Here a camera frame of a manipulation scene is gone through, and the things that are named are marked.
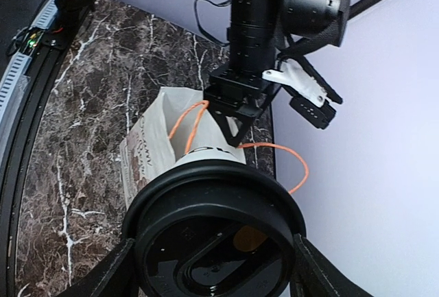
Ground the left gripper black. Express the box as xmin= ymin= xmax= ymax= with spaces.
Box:
xmin=204 ymin=69 xmax=278 ymax=147

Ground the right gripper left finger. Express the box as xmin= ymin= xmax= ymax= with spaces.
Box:
xmin=63 ymin=239 xmax=137 ymax=297

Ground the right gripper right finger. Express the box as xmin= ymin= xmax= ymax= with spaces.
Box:
xmin=290 ymin=234 xmax=370 ymax=297

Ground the single white paper cup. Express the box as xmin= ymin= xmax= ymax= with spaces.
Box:
xmin=171 ymin=146 xmax=246 ymax=169

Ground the white paper takeout bag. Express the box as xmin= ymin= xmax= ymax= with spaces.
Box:
xmin=118 ymin=86 xmax=309 ymax=211

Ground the black cup lid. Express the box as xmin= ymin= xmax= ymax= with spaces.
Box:
xmin=122 ymin=160 xmax=307 ymax=296

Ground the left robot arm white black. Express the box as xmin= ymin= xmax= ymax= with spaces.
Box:
xmin=204 ymin=0 xmax=351 ymax=146

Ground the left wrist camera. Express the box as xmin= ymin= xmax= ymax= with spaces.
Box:
xmin=262 ymin=59 xmax=336 ymax=130

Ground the white slotted cable duct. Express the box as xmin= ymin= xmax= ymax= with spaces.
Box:
xmin=1 ymin=0 xmax=58 ymax=124

